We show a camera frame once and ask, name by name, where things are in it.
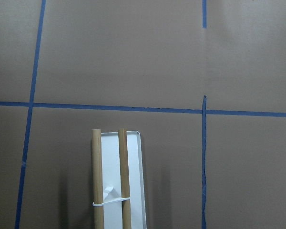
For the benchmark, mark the white rectangular tray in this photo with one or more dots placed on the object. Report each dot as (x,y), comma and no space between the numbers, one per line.
(111,178)

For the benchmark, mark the left wooden rack rod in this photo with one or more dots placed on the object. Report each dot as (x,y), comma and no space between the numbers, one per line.
(124,173)

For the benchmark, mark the wooden rack rod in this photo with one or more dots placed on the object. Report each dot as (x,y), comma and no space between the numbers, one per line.
(124,173)
(97,179)

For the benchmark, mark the right wooden rack rod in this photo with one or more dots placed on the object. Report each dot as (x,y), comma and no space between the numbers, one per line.
(97,179)

